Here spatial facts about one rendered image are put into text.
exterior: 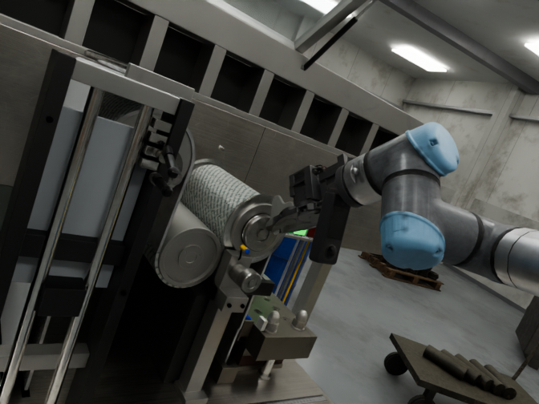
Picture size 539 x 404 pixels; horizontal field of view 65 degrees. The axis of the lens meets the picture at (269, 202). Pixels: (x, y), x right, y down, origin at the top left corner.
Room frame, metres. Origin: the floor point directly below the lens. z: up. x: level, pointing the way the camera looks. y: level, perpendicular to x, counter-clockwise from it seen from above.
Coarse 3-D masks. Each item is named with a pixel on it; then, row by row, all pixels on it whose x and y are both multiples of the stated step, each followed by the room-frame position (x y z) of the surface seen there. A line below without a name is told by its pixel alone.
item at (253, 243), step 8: (256, 216) 0.78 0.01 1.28; (264, 216) 0.78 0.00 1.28; (248, 224) 0.77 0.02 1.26; (256, 224) 0.77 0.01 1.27; (264, 224) 0.78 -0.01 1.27; (248, 232) 0.77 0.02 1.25; (256, 232) 0.78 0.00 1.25; (264, 232) 0.79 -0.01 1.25; (248, 240) 0.77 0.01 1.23; (256, 240) 0.78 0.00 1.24; (264, 240) 0.79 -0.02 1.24; (272, 240) 0.81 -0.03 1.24; (256, 248) 0.79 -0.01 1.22; (264, 248) 0.80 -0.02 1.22
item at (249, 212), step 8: (248, 208) 0.77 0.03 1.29; (256, 208) 0.78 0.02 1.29; (264, 208) 0.79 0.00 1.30; (240, 216) 0.77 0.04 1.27; (248, 216) 0.77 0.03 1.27; (240, 224) 0.77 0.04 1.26; (232, 232) 0.77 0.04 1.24; (240, 232) 0.77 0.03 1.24; (232, 240) 0.77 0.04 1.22; (240, 240) 0.78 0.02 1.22; (240, 248) 0.78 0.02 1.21; (248, 248) 0.79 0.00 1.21; (256, 256) 0.81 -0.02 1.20
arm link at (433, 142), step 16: (416, 128) 0.59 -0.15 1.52; (432, 128) 0.56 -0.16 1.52; (384, 144) 0.61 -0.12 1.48; (400, 144) 0.58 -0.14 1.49; (416, 144) 0.56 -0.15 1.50; (432, 144) 0.55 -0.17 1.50; (448, 144) 0.58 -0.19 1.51; (368, 160) 0.61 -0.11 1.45; (384, 160) 0.59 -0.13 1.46; (400, 160) 0.57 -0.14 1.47; (416, 160) 0.56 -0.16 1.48; (432, 160) 0.55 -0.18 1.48; (448, 160) 0.55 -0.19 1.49; (368, 176) 0.61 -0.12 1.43; (384, 176) 0.58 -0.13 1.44
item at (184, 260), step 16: (176, 208) 0.79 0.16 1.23; (176, 224) 0.73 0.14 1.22; (192, 224) 0.73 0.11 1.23; (176, 240) 0.71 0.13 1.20; (192, 240) 0.73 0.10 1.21; (208, 240) 0.75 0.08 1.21; (160, 256) 0.69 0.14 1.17; (176, 256) 0.72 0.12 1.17; (192, 256) 0.73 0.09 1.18; (208, 256) 0.75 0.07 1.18; (160, 272) 0.70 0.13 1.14; (176, 272) 0.72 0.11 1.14; (192, 272) 0.74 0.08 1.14; (208, 272) 0.76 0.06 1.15
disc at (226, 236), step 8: (248, 200) 0.77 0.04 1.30; (256, 200) 0.78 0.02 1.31; (264, 200) 0.80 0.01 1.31; (272, 200) 0.81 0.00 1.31; (240, 208) 0.77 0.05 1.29; (232, 216) 0.76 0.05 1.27; (232, 224) 0.76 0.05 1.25; (224, 232) 0.76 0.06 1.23; (224, 240) 0.76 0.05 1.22; (280, 240) 0.84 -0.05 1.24; (232, 248) 0.78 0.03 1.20; (272, 248) 0.84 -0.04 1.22; (264, 256) 0.83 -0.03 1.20
